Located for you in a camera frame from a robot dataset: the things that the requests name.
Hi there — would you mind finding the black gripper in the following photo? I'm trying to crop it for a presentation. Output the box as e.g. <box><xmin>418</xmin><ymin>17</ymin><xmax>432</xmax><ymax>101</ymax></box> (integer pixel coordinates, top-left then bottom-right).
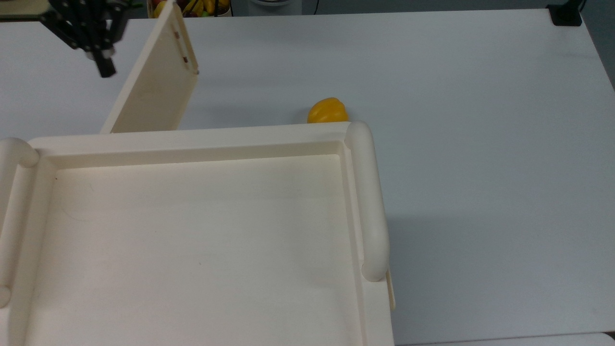
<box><xmin>39</xmin><ymin>0</ymin><xmax>129</xmax><ymax>79</ymax></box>

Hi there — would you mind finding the cream wooden cabinet door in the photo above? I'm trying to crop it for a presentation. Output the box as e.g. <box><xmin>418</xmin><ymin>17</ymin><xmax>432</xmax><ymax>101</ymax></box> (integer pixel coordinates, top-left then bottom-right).
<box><xmin>100</xmin><ymin>1</ymin><xmax>199</xmax><ymax>134</ymax></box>

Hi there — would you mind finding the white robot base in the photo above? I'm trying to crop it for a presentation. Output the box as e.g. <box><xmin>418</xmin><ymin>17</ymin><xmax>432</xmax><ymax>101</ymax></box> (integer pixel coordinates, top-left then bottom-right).
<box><xmin>247</xmin><ymin>0</ymin><xmax>303</xmax><ymax>16</ymax></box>

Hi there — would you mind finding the wooden side table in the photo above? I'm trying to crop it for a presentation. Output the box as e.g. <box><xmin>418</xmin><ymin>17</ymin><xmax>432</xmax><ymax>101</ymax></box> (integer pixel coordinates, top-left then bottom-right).
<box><xmin>0</xmin><ymin>0</ymin><xmax>50</xmax><ymax>21</ymax></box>

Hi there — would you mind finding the fruit basket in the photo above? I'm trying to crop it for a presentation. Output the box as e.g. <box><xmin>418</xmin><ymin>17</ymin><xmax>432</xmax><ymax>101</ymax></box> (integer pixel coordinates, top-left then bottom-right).
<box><xmin>147</xmin><ymin>0</ymin><xmax>232</xmax><ymax>18</ymax></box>

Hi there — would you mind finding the yellow bell pepper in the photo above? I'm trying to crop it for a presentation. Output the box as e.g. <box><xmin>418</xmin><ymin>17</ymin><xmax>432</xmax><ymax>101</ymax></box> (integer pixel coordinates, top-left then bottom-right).
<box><xmin>307</xmin><ymin>98</ymin><xmax>350</xmax><ymax>124</ymax></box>

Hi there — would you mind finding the black table clamp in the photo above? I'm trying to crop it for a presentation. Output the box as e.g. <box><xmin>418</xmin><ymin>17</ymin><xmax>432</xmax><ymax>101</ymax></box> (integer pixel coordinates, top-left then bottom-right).
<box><xmin>547</xmin><ymin>0</ymin><xmax>587</xmax><ymax>26</ymax></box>

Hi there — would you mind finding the long cream cabinet handle bar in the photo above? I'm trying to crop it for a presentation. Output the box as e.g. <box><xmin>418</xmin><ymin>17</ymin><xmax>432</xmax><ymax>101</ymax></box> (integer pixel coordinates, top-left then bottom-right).
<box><xmin>0</xmin><ymin>137</ymin><xmax>40</xmax><ymax>308</ymax></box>

